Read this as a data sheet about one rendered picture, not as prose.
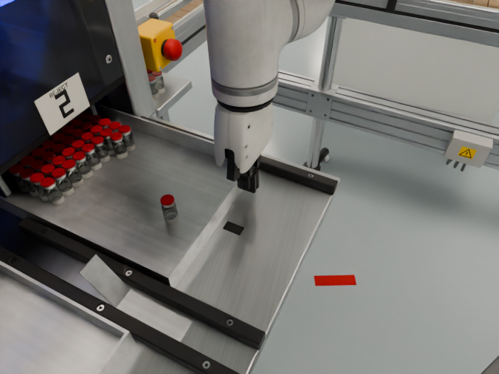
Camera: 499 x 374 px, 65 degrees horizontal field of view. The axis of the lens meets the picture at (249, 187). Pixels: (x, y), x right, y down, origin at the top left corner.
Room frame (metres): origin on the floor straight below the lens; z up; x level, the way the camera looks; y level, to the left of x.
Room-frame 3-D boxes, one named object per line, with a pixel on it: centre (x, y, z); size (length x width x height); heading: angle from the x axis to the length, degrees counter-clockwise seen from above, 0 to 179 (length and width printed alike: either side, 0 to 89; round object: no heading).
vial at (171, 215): (0.38, 0.12, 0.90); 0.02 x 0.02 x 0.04
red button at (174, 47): (0.71, 0.15, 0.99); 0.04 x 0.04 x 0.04; 63
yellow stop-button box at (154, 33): (0.73, 0.19, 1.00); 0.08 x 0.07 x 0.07; 63
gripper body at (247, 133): (0.43, 0.00, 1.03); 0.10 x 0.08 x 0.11; 153
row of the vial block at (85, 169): (0.49, 0.28, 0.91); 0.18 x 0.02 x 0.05; 154
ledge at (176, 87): (0.76, 0.22, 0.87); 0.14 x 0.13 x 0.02; 63
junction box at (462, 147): (0.99, -0.73, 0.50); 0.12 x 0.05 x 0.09; 63
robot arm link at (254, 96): (0.44, 0.01, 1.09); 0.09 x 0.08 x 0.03; 153
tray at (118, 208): (0.45, 0.20, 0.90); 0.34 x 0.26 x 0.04; 64
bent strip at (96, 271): (0.23, 0.14, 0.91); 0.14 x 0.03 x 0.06; 62
